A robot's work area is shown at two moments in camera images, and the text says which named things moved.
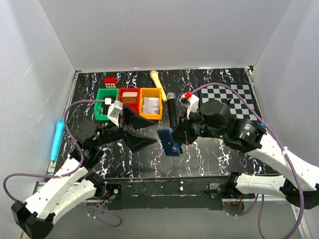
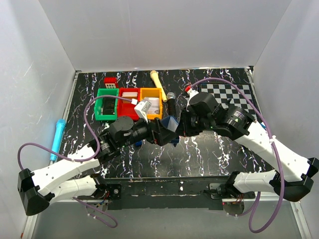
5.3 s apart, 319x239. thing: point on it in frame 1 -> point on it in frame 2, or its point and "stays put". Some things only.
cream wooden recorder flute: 156,79 stays put
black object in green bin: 108,100 stays put
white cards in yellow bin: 150,105 stays put
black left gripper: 123,127 -> 154,132
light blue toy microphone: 59,131 stays put
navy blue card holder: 170,147 -> 171,122
